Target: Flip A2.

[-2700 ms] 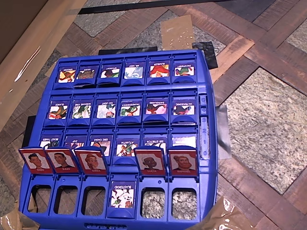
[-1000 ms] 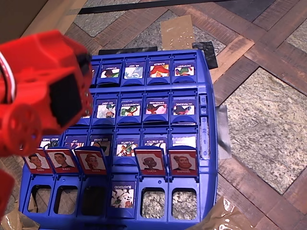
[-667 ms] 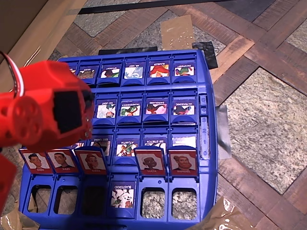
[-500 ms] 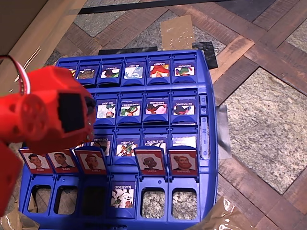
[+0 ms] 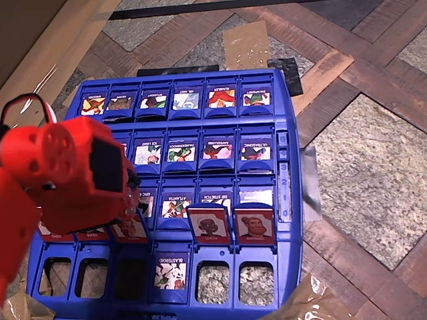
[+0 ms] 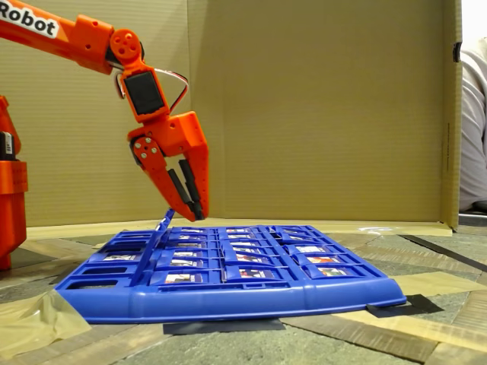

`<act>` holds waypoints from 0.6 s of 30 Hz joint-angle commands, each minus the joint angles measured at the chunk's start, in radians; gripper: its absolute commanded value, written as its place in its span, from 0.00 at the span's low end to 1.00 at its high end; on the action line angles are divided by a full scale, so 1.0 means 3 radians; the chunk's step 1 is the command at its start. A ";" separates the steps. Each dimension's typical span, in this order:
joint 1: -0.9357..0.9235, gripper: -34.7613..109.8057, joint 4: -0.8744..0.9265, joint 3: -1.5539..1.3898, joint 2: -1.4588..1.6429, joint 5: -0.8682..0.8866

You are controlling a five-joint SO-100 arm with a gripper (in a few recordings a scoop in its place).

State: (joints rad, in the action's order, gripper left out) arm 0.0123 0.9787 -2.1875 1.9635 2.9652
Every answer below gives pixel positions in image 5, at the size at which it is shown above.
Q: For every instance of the Gecko flip tile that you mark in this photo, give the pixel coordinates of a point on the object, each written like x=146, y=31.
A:
x=120, y=103

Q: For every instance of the red card Raphael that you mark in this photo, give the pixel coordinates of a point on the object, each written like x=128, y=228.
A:
x=254, y=225

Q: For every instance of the crumpled brown packing tape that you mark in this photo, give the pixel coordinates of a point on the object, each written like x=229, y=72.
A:
x=23, y=311
x=307, y=300

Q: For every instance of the Mr Mist flip tile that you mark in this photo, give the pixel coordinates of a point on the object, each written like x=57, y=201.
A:
x=186, y=101

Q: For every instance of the green creature flip tile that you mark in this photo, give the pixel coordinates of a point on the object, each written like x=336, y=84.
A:
x=152, y=101

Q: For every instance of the Madame Vine flip tile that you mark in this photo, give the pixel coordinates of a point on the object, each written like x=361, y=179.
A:
x=126, y=150

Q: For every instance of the Wrecker flip tile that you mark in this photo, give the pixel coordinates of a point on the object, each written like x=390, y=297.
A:
x=93, y=105

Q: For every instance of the Thundershock flip tile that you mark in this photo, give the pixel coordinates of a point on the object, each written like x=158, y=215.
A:
x=181, y=153

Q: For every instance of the blue flap with glare-washed card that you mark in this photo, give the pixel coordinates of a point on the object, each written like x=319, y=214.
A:
x=256, y=195

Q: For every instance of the red card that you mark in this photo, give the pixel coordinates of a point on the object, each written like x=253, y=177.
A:
x=91, y=236
x=55, y=235

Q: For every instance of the red card Lucia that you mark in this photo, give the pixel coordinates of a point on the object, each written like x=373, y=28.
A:
x=208, y=225

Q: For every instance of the Bubbles flip tile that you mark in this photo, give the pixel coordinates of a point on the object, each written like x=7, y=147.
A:
x=221, y=99

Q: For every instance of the flat brown tape patch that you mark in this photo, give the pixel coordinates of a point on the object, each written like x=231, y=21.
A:
x=247, y=46

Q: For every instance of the brown cardboard box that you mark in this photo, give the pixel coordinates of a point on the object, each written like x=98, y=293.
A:
x=33, y=50

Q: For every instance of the Ice Light flip tile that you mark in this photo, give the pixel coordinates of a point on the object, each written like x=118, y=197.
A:
x=147, y=154

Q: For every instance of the blue-framed Ultrasonic character card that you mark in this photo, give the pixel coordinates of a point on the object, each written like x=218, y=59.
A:
x=255, y=152

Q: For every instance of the black tape piece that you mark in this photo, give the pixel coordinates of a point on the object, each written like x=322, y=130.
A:
x=177, y=70
x=287, y=76

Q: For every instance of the blue flap with Atlanta card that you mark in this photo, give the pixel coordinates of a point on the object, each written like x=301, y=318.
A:
x=175, y=206

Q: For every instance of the long black tape strip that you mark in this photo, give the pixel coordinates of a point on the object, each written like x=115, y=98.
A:
x=166, y=10

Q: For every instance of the red card Robo-Joe tile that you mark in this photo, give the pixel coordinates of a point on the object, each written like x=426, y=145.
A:
x=131, y=231

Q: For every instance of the blue guessing game board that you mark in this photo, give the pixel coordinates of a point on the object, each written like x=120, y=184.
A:
x=287, y=233

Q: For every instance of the Swampsey flip tile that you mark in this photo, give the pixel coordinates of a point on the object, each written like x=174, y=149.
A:
x=256, y=99

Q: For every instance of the orange-red robot arm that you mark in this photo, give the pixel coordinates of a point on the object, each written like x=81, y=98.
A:
x=16, y=206

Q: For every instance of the blue-framed Safeguard character card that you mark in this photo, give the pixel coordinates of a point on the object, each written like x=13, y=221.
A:
x=217, y=151

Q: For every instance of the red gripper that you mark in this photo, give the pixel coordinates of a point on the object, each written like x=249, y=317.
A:
x=129, y=203

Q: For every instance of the blue flap with Sir Stretch card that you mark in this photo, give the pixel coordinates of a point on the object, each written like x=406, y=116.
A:
x=215, y=196

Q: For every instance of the tan tape strip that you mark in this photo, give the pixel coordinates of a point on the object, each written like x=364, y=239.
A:
x=78, y=91

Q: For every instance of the card Blastered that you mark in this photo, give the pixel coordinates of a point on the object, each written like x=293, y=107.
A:
x=171, y=271

